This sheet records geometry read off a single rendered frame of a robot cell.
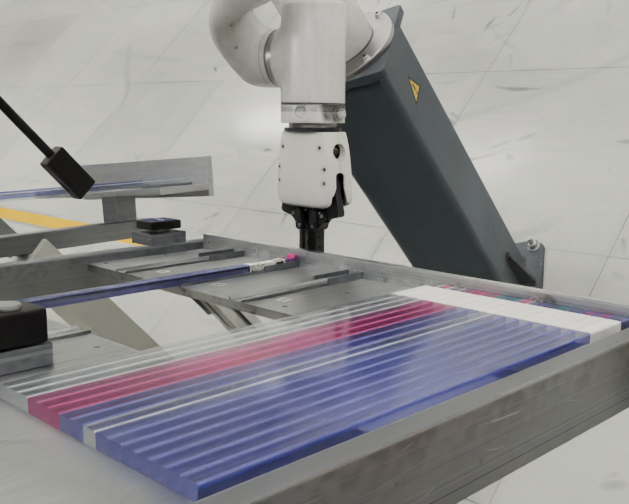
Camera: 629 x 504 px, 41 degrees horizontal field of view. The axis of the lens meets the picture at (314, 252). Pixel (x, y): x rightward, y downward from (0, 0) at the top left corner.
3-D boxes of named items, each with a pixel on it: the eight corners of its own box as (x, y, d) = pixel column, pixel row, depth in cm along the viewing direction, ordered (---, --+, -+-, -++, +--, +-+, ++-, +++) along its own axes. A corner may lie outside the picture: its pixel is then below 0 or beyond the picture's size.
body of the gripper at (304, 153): (361, 121, 108) (359, 207, 110) (305, 120, 115) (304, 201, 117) (320, 121, 103) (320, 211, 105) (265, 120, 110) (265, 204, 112)
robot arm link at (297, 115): (360, 104, 108) (360, 128, 109) (312, 104, 114) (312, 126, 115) (315, 103, 102) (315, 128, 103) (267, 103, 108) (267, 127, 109)
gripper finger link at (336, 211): (357, 202, 106) (332, 227, 109) (328, 154, 108) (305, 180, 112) (351, 202, 105) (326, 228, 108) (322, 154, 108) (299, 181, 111)
